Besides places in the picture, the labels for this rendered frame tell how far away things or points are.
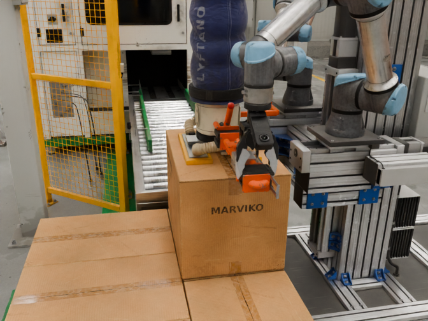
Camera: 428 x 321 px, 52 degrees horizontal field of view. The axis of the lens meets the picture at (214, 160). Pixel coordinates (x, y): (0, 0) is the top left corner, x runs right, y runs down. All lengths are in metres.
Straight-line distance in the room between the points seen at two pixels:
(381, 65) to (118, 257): 1.22
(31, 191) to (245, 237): 1.75
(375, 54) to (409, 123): 0.63
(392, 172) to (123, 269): 1.08
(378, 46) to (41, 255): 1.48
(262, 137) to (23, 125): 2.03
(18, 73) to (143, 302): 1.68
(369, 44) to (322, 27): 10.44
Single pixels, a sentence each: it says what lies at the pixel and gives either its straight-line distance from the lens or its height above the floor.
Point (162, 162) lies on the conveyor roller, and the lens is 2.79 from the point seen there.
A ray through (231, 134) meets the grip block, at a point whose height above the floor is 1.10.
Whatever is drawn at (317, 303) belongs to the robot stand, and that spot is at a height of 0.21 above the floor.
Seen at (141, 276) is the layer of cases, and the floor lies 0.54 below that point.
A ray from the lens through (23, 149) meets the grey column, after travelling 2.94.
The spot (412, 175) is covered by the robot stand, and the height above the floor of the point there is 0.92.
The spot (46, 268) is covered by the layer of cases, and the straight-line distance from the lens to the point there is 1.86.
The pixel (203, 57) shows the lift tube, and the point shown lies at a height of 1.33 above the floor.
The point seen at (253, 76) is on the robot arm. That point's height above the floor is 1.35.
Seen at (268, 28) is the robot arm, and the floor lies 1.45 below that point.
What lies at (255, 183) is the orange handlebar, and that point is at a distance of 1.15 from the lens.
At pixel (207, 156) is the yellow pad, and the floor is 0.97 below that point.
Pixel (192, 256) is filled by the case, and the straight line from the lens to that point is 1.64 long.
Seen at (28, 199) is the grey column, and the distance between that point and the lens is 3.07.
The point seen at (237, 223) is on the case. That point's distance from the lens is 1.60.
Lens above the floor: 1.55
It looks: 21 degrees down
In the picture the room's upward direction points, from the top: 1 degrees clockwise
